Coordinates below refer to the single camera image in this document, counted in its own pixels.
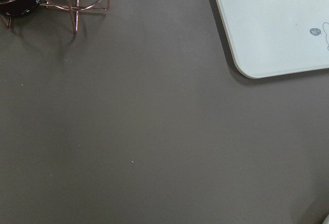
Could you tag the white rabbit tray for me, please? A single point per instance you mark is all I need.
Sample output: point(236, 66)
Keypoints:
point(276, 37)

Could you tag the copper wire bottle rack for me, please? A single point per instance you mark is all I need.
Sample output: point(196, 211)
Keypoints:
point(73, 7)

